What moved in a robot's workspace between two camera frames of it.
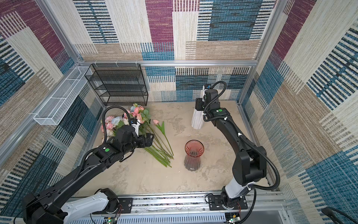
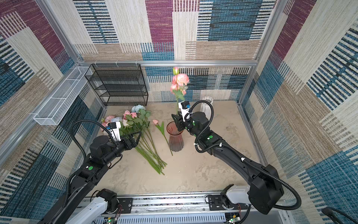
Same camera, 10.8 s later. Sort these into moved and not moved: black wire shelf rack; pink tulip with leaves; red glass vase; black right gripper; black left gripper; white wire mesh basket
Moved: red glass vase; black right gripper; black left gripper
Not moved: black wire shelf rack; white wire mesh basket; pink tulip with leaves
